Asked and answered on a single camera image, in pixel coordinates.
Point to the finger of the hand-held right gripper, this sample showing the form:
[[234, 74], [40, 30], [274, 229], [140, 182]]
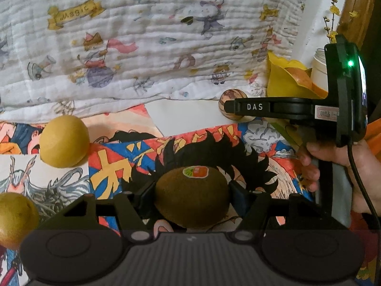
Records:
[[282, 108]]

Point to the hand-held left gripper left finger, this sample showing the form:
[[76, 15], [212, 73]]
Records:
[[145, 196]]

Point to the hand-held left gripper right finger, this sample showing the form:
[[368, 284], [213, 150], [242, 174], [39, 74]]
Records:
[[238, 198]]

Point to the brown kiwi with sticker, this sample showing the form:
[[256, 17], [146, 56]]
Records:
[[190, 202]]

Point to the small striped melon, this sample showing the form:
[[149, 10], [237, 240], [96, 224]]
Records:
[[235, 93]]

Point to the person's right hand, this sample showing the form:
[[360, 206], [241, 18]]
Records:
[[366, 184]]

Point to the yellow plastic bowl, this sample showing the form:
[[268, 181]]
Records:
[[276, 83]]

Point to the white plastic jar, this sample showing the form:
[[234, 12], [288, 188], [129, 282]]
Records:
[[318, 71]]

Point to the colourful anime drawing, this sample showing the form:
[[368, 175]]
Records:
[[125, 161]]

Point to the yellow flower sprig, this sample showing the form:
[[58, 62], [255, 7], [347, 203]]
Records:
[[335, 8]]

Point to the white-haired figure drawing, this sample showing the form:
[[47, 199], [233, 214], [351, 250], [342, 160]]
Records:
[[59, 181]]

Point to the brown wooden panel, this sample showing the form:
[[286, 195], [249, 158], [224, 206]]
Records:
[[360, 0]]

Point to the yellow lemon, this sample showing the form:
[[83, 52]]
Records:
[[64, 141]]

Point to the small orange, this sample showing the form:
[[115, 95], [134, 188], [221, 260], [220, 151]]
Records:
[[15, 220]]

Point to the cartoon printed blanket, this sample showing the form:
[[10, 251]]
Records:
[[148, 50]]

